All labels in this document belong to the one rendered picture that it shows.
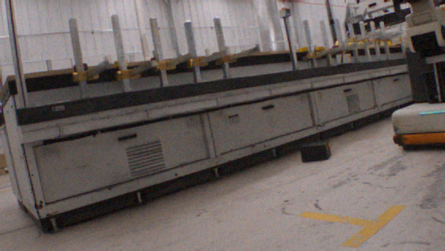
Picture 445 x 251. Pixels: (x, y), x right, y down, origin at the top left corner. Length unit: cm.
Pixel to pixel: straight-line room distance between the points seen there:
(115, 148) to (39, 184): 51
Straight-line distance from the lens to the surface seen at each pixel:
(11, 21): 200
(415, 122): 248
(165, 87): 215
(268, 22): 755
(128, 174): 231
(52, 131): 195
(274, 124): 307
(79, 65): 200
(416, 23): 252
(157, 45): 221
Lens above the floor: 53
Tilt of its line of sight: 3 degrees down
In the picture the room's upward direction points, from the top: 11 degrees counter-clockwise
